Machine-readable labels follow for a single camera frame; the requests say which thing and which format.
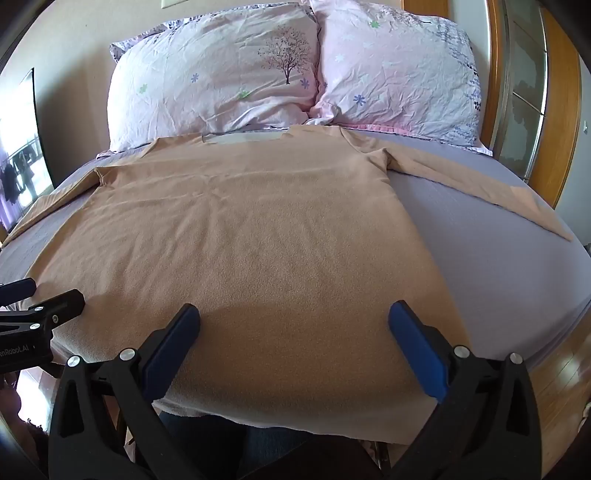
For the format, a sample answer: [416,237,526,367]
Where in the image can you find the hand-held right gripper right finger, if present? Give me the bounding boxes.
[383,300,542,480]

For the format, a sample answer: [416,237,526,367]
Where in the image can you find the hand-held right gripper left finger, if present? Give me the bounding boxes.
[48,303,202,480]

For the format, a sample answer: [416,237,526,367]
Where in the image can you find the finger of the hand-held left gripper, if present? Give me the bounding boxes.
[0,289,86,334]
[0,277,37,306]

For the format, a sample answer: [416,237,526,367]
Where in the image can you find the tan long-sleeve shirt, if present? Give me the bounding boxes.
[4,126,574,435]

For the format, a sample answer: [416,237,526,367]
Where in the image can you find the lavender bed sheet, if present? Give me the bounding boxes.
[0,124,591,384]

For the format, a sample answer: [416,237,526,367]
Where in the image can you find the person's legs in jeans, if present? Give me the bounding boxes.
[159,411,324,480]

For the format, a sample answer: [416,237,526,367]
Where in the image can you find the pink pillow with tree print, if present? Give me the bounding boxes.
[109,2,321,153]

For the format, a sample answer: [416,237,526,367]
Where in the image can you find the pink pillow with flower print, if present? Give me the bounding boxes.
[308,0,493,156]

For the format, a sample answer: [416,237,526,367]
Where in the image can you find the wooden headboard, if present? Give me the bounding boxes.
[403,0,583,208]

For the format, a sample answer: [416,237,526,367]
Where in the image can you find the wall poster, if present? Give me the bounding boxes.
[0,68,53,232]

